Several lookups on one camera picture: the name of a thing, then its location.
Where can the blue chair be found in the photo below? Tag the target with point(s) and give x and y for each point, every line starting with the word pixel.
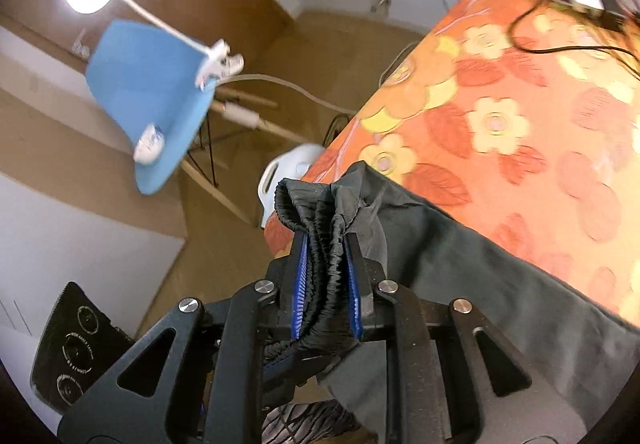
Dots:
pixel 142 76

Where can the dark green pants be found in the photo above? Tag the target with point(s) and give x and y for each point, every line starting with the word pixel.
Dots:
pixel 480 346

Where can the black power adapter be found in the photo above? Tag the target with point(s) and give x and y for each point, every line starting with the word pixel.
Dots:
pixel 613 16

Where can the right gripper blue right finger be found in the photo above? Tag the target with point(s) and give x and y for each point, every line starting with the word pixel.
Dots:
pixel 366 314

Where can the white plastic object under bed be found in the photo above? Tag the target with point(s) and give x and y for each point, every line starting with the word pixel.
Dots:
pixel 291 165

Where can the orange floral bed cover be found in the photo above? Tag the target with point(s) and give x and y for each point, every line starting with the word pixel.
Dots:
pixel 520 119

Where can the black device with round buttons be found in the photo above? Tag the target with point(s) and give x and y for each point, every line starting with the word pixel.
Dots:
pixel 78 344

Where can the white clip lamp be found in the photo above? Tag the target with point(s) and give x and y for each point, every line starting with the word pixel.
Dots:
pixel 218 64

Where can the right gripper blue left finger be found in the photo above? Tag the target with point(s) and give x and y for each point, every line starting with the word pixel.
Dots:
pixel 297 269

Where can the zebra striped trouser leg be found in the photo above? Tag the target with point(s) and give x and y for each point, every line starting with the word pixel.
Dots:
pixel 308 422

